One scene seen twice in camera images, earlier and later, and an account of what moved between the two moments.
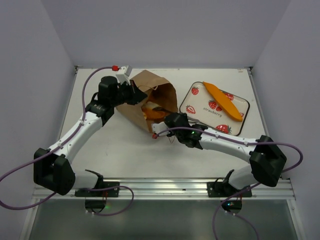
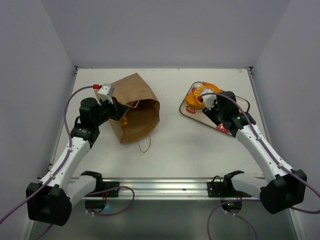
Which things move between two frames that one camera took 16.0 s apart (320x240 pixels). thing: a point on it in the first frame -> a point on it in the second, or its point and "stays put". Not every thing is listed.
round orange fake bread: [151, 114] -> [191, 101]
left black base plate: [110, 192] stays put
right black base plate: [223, 189] stays put
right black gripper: [172, 120] -> [208, 110]
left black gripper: [136, 95] -> [118, 109]
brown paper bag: [159, 91] -> [142, 116]
